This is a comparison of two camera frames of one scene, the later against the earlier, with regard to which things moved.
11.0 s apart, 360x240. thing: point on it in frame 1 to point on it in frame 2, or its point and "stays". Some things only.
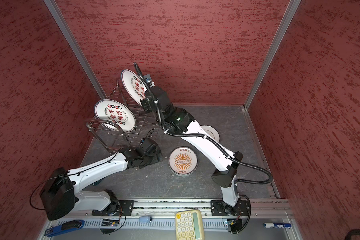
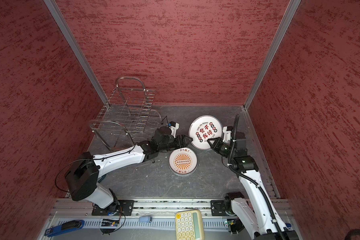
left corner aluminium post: [60, 19] stays
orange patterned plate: [183, 161] stays
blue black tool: [66, 226] stays
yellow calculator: [189, 225] stays
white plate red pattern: [115, 112] to [203, 128]
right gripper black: [147, 105] to [215, 146]
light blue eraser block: [145, 219] stays
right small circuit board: [236, 224] stays
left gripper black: [155, 159] to [183, 143]
